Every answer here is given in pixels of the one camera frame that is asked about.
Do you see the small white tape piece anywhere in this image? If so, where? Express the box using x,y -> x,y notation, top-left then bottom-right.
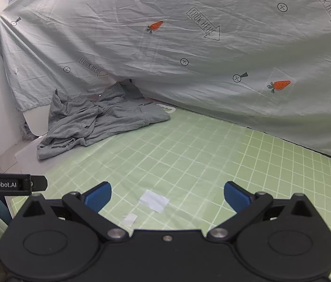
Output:
120,213 -> 138,227

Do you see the white cardboard sheet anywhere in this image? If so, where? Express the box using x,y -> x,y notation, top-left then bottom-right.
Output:
0,104 -> 55,174

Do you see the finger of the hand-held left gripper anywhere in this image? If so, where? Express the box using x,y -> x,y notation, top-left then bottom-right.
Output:
31,176 -> 49,192

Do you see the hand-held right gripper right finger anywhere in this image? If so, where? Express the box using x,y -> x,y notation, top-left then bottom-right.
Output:
207,181 -> 322,243

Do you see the grey carrot print bed sheet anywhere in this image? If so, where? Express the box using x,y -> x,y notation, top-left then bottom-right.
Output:
0,0 -> 331,165

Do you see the green grid mat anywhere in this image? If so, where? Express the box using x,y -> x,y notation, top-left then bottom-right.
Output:
0,103 -> 331,282

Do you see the grey zip hoodie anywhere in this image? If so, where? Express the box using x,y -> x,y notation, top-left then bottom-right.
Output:
36,79 -> 171,161

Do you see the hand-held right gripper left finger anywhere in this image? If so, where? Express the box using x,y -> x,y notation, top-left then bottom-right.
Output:
15,181 -> 130,243

